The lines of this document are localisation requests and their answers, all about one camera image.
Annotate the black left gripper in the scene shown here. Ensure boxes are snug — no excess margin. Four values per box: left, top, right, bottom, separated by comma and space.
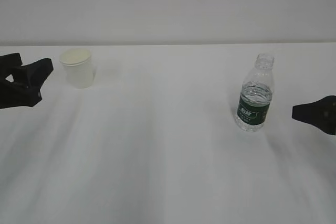
1, 52, 54, 109

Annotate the white paper cup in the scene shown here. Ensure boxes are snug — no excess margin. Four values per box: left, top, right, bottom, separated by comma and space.
59, 48, 94, 89

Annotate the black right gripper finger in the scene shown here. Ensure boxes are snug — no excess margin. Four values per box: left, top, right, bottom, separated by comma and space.
292, 95, 336, 135

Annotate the clear water bottle green label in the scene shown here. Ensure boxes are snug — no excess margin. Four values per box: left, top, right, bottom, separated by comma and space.
235, 53, 274, 132

